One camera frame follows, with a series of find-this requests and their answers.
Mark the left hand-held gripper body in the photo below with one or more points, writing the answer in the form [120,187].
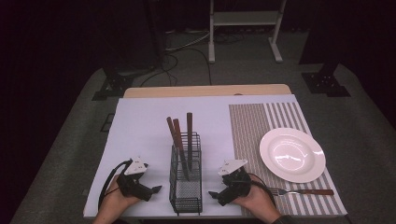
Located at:
[132,186]

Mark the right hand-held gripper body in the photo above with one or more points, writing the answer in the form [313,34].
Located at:
[238,185]

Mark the person's left hand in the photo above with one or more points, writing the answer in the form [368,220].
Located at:
[113,202]

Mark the person's right hand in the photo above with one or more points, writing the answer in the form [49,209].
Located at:
[260,202]

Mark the grey striped placemat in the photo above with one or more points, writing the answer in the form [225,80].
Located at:
[249,130]

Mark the brown wooden chopsticks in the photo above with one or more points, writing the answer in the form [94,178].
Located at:
[172,130]

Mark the white round plate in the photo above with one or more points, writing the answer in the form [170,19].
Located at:
[292,155]

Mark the white table cover sheet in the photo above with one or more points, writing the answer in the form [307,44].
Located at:
[143,124]

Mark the wooden table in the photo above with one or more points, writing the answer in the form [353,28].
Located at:
[205,90]

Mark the black stand base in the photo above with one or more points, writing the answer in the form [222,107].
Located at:
[325,82]
[113,85]

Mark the dark upright pole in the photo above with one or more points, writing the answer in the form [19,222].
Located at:
[155,31]

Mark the white metal stand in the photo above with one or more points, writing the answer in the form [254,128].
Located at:
[244,18]

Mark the dark rectangular floor frame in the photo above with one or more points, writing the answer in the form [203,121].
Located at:
[107,122]

